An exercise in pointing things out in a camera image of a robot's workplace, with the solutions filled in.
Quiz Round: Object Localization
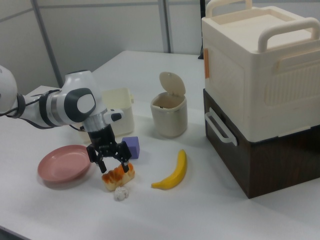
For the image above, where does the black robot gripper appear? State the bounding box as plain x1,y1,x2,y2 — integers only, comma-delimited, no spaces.
86,124,132,174

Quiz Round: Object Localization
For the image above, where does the white paper ball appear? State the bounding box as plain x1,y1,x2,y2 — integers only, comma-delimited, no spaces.
113,185,130,202

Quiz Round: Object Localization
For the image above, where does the beige trash bin with lid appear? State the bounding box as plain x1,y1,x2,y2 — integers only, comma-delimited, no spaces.
150,71,188,138

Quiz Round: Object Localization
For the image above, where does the orange glazed bread loaf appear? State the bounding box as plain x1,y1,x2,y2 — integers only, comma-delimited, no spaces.
101,163,137,193

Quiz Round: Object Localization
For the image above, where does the purple cube block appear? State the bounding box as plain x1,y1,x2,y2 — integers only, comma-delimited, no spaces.
121,136,141,160

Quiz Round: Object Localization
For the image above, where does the pink plastic plate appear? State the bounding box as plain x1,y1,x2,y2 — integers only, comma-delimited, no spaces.
37,144,93,183

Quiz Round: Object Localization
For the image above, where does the open cream plastic tub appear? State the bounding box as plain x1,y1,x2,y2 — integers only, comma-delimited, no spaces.
79,87,135,144

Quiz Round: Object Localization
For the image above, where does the yellow banana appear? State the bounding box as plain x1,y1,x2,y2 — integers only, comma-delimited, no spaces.
150,149,188,190

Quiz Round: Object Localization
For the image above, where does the orange tape strip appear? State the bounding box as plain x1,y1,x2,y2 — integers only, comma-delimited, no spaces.
203,48,211,80

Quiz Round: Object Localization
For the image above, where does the dark brown wooden box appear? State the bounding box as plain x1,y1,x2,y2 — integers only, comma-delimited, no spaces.
202,88,320,200

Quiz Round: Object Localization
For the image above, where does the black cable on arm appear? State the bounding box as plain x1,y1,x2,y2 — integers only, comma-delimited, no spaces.
0,91,86,132

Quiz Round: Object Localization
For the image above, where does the white handle on brown box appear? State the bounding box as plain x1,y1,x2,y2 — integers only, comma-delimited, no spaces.
204,107,238,146

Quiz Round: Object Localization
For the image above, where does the large cream container with handles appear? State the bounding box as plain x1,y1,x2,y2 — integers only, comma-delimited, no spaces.
201,0,320,138

